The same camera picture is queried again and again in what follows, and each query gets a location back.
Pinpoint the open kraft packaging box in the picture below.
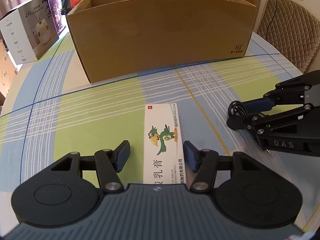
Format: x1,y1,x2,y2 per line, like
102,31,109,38
0,40,17,106

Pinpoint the brown cardboard box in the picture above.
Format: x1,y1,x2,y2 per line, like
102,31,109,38
66,0,258,83

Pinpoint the white appliance box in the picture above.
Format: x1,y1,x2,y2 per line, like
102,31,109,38
1,0,66,64

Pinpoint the white ointment box with bird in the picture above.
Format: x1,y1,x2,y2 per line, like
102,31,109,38
143,103,186,185

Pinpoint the black cable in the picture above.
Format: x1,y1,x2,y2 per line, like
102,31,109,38
227,100,275,157

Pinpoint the checked tablecloth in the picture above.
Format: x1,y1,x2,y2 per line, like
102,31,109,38
1,31,319,235

